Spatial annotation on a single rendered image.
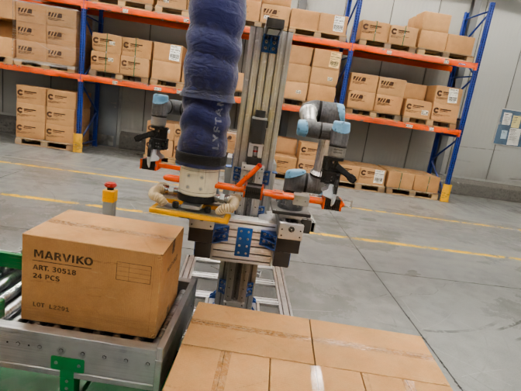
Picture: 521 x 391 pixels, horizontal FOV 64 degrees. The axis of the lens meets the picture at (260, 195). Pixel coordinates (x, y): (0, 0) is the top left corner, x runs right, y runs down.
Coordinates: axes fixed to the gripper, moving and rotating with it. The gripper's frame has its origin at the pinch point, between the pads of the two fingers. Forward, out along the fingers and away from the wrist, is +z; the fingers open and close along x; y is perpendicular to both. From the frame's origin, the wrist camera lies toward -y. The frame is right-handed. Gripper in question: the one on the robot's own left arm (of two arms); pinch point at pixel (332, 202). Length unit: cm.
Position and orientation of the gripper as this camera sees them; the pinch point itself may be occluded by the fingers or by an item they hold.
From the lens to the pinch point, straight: 186.8
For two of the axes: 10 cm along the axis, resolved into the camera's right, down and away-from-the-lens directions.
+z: -1.5, 9.6, 2.2
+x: -0.7, 2.1, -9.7
